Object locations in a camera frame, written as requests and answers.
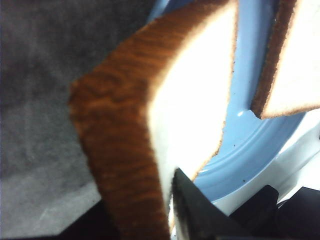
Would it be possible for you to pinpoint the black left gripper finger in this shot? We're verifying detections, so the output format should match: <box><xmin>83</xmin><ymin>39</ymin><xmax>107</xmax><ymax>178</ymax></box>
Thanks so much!
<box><xmin>172</xmin><ymin>168</ymin><xmax>252</xmax><ymax>240</ymax></box>

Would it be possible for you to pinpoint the white bread slice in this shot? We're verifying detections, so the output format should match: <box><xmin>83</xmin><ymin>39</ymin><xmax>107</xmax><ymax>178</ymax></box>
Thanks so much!
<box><xmin>69</xmin><ymin>0</ymin><xmax>239</xmax><ymax>240</ymax></box>
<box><xmin>250</xmin><ymin>0</ymin><xmax>320</xmax><ymax>120</ymax></box>

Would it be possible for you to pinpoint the blue plastic plate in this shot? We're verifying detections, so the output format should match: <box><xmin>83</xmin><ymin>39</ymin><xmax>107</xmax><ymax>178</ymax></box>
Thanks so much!
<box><xmin>147</xmin><ymin>0</ymin><xmax>312</xmax><ymax>202</ymax></box>

